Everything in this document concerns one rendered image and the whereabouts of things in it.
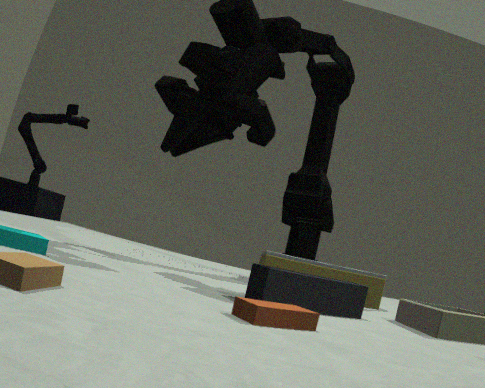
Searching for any teal rectangular block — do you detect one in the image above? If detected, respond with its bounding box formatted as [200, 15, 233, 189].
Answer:
[0, 225, 49, 255]

